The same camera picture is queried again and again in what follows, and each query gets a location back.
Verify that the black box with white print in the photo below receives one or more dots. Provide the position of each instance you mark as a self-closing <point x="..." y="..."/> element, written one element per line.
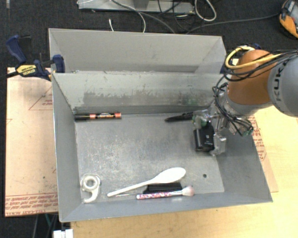
<point x="203" y="140"/>

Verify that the white plastic spoon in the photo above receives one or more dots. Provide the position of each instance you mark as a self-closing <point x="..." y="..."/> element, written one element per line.
<point x="169" y="175"/>

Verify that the black flat rectangular object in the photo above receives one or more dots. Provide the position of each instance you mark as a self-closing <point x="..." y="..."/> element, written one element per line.
<point x="164" y="187"/>

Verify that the pink makeup brush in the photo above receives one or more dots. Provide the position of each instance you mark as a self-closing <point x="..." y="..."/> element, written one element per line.
<point x="164" y="195"/>

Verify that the grey metal bin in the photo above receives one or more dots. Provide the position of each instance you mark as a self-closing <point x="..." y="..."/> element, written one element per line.
<point x="139" y="145"/>

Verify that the black and orange battery pack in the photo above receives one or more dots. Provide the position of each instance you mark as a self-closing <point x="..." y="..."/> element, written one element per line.
<point x="101" y="116"/>

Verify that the brown cardboard board red print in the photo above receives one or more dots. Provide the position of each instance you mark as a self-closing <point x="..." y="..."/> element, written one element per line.
<point x="29" y="133"/>

